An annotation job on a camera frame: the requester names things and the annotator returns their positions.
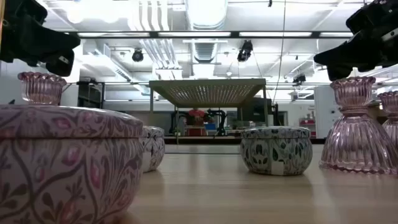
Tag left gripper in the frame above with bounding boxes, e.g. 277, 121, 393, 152
0, 15, 81, 77

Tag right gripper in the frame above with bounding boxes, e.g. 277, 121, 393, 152
314, 21, 398, 82

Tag green leaf candle tin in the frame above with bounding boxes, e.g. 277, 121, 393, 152
239, 126, 313, 176

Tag pink floral candle tin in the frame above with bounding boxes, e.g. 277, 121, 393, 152
0, 104, 144, 224

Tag black ceiling spotlight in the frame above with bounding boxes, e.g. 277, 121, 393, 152
236, 40, 254, 62
292, 73, 307, 86
131, 49, 144, 63

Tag white pillar with dome cameras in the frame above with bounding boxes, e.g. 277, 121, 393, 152
313, 85, 343, 139

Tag black storage rack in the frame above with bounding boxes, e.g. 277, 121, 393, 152
76, 81, 106, 109

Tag small red shelf rack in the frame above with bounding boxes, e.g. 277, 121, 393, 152
298, 116, 317, 138

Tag black background monitor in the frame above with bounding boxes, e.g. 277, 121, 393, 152
241, 97, 274, 124

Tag green perforated metal shelf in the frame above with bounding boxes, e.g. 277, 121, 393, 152
148, 78, 269, 155

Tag person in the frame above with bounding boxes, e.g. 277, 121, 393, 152
185, 108, 208, 127

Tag thin hanging cable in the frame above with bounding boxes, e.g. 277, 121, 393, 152
272, 0, 287, 105

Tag black aluminium table frame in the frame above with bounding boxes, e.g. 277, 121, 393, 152
164, 136, 326, 146

